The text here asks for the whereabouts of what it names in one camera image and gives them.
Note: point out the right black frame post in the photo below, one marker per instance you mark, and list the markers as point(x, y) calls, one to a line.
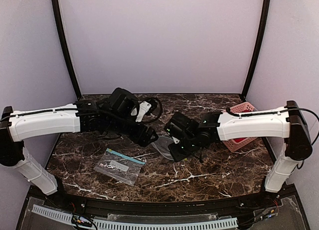
point(257, 48)

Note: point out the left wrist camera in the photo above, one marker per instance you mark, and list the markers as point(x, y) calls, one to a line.
point(146, 107)

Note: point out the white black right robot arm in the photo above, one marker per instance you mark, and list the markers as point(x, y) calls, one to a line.
point(285, 122)

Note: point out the left black frame post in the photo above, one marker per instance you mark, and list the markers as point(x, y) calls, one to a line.
point(64, 47)

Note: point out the white slotted cable duct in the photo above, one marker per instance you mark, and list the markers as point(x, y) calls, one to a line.
point(128, 222)

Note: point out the large clear zip bag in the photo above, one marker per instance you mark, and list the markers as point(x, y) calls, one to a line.
point(161, 145)

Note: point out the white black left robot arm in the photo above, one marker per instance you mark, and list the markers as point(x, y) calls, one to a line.
point(121, 113)

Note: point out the small clear zip bag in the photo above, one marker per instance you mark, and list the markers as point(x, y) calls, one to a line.
point(120, 167)

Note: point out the pink plastic basket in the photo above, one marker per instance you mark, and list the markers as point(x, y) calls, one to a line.
point(235, 144)

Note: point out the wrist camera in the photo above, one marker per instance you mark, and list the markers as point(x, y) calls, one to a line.
point(146, 107)
point(181, 127)

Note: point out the red toy strawberry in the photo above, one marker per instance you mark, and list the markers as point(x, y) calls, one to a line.
point(242, 140)

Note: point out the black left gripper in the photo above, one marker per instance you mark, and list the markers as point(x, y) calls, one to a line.
point(145, 136)

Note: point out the black frame post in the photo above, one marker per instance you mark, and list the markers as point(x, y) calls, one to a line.
point(64, 47)
point(257, 48)

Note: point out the black front rail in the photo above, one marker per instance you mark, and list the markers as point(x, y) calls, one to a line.
point(243, 206)

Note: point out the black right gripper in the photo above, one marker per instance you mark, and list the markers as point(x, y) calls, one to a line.
point(178, 150)

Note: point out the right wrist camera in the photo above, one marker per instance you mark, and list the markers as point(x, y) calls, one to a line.
point(181, 127)

